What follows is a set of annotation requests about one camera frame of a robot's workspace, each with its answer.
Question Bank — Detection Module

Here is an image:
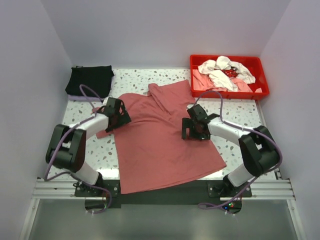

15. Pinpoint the dusty pink t shirt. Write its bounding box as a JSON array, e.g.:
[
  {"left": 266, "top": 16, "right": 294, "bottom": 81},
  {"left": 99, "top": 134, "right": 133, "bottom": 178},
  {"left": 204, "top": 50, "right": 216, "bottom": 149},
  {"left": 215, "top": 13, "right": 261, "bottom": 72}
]
[{"left": 91, "top": 79, "right": 227, "bottom": 195}]

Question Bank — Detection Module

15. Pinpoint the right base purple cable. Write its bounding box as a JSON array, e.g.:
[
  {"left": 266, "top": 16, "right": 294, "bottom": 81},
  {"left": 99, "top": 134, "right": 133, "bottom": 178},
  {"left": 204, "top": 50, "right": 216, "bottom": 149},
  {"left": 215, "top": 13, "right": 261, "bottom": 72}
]
[{"left": 197, "top": 182, "right": 256, "bottom": 213}]

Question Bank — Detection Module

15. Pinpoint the white t shirt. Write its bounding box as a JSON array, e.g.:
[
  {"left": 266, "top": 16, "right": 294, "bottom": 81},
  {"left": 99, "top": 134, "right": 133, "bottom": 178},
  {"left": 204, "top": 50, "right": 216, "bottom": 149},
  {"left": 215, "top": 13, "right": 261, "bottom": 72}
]
[{"left": 195, "top": 56, "right": 256, "bottom": 90}]

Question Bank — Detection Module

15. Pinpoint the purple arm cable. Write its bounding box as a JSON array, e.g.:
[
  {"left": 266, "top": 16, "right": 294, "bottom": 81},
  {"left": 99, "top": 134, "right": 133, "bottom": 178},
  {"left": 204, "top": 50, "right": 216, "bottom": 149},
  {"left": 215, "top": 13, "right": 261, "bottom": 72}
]
[
  {"left": 193, "top": 90, "right": 283, "bottom": 176},
  {"left": 43, "top": 84, "right": 106, "bottom": 182}
]

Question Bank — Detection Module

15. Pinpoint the folded black t shirt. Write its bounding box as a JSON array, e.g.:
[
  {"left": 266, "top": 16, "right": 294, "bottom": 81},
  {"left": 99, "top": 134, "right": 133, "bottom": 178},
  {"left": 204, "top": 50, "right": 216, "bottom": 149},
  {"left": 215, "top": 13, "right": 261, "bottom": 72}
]
[{"left": 65, "top": 65, "right": 114, "bottom": 98}]

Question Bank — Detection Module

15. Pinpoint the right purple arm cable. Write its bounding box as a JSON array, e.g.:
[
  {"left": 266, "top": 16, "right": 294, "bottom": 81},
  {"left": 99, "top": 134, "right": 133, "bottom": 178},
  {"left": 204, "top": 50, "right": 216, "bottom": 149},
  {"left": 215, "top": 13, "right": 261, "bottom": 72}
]
[{"left": 193, "top": 90, "right": 283, "bottom": 176}]

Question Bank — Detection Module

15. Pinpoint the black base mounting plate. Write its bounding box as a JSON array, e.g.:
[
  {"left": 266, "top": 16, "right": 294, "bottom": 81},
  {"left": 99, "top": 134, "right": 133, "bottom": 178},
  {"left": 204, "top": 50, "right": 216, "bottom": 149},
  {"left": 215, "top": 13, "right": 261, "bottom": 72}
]
[{"left": 73, "top": 180, "right": 252, "bottom": 213}]

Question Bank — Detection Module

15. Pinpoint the red plastic bin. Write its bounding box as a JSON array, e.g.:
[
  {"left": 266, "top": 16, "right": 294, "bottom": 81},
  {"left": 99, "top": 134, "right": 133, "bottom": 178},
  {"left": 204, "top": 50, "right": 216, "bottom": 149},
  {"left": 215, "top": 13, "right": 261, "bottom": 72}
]
[{"left": 190, "top": 54, "right": 270, "bottom": 100}]

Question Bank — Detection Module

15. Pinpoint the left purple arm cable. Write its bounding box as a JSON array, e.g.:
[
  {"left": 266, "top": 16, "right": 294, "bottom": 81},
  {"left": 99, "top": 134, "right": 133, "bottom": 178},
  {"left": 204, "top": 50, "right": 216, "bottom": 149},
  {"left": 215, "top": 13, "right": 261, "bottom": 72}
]
[{"left": 43, "top": 84, "right": 106, "bottom": 182}]

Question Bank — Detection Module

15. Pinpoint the light pink t shirt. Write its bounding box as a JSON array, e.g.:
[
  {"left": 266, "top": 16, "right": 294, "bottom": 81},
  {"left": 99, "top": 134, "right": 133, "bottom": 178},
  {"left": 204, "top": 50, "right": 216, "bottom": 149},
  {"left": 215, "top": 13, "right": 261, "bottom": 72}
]
[{"left": 192, "top": 69, "right": 253, "bottom": 93}]

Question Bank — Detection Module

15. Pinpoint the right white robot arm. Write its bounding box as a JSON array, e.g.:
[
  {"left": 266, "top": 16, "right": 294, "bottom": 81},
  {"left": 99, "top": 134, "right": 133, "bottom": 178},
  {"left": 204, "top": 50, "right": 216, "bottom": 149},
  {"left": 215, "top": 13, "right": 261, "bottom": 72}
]
[{"left": 181, "top": 104, "right": 283, "bottom": 197}]

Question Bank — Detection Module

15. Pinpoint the folded lavender t shirt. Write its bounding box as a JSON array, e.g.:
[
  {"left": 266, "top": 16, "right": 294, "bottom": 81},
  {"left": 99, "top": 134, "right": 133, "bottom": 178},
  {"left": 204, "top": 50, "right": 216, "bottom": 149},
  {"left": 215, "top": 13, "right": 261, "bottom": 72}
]
[{"left": 68, "top": 95, "right": 105, "bottom": 103}]

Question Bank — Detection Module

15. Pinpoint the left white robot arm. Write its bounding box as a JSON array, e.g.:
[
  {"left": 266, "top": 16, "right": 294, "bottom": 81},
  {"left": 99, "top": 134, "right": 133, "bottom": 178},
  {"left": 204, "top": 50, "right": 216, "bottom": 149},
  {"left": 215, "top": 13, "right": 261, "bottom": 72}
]
[{"left": 44, "top": 97, "right": 131, "bottom": 196}]

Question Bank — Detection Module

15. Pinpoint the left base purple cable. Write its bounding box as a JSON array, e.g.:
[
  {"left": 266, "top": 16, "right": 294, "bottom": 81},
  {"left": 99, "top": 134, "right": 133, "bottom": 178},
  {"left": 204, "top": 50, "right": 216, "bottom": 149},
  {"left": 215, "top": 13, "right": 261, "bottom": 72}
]
[{"left": 74, "top": 182, "right": 113, "bottom": 215}]

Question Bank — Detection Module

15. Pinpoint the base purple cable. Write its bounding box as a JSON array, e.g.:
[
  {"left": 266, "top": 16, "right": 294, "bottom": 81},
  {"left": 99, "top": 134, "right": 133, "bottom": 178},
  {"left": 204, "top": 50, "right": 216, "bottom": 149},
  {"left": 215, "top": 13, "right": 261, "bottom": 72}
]
[
  {"left": 197, "top": 182, "right": 256, "bottom": 213},
  {"left": 74, "top": 182, "right": 113, "bottom": 215}
]

